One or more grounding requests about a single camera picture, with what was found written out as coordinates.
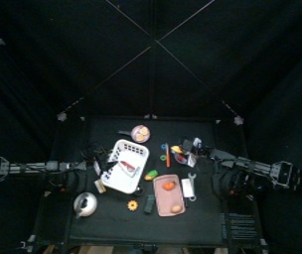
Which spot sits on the beige small block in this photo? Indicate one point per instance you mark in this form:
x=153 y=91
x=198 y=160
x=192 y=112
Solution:
x=99 y=186

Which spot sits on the dark rectangular block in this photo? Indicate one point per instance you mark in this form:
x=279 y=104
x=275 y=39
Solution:
x=148 y=203

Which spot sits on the white label sticker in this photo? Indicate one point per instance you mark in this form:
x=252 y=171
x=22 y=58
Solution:
x=242 y=227

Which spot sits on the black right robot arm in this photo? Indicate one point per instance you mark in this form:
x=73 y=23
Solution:
x=255 y=167

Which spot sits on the red toy knife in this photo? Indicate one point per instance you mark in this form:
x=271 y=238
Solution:
x=128 y=166

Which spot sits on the orange toy tomato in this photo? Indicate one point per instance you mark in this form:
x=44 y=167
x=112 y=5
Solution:
x=168 y=186

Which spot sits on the tan toy egg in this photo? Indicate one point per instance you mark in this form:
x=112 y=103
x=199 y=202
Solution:
x=176 y=208

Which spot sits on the silver metal bowl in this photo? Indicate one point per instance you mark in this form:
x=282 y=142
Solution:
x=84 y=204

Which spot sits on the pink pan with lemon slices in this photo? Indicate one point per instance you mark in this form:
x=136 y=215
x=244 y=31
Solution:
x=137 y=133

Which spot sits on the silver wrench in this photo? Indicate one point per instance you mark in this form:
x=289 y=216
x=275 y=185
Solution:
x=192 y=185

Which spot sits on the red and blue small bowl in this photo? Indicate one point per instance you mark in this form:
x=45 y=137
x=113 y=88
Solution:
x=179 y=158

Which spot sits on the orange stick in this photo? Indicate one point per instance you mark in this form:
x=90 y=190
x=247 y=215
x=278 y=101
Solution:
x=167 y=155

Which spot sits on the pink rectangular tray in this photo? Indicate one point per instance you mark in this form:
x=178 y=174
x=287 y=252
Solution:
x=168 y=195

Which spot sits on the white rectangular box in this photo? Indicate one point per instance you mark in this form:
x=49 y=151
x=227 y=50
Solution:
x=186 y=188

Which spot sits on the green yellow toy vegetable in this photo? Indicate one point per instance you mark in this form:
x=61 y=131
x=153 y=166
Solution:
x=149 y=175

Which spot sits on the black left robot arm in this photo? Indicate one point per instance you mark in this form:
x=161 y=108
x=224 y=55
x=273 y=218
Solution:
x=25 y=166

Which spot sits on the white plastic basket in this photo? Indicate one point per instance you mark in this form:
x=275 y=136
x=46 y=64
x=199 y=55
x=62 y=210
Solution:
x=124 y=166

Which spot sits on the yellow toy banana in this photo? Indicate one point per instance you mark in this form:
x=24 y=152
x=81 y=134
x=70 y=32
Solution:
x=176 y=149

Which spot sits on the small black round cap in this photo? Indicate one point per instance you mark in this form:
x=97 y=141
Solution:
x=137 y=190

